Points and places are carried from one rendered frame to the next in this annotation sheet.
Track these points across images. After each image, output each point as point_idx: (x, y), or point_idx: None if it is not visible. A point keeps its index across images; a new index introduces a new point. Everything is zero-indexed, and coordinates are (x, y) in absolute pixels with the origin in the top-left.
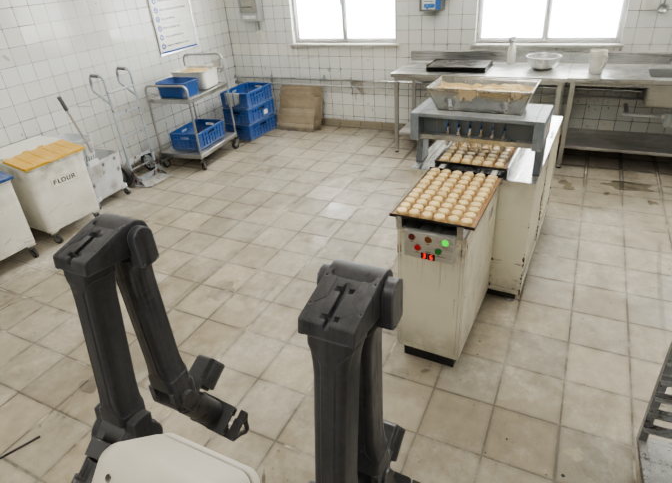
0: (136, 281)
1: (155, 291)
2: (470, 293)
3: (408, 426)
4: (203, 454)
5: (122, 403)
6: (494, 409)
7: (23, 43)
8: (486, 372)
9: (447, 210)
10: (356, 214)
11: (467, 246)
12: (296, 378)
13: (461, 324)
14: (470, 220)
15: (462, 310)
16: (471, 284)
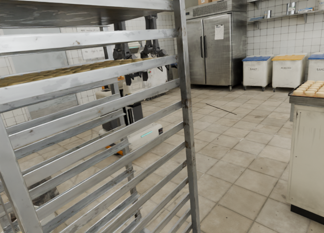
0: (150, 22)
1: (153, 26)
2: (318, 171)
3: (237, 182)
4: (131, 43)
5: (146, 41)
6: (250, 220)
7: None
8: (289, 228)
9: (314, 88)
10: None
11: (296, 113)
12: (268, 153)
13: (290, 175)
14: (298, 91)
15: (291, 164)
16: (321, 165)
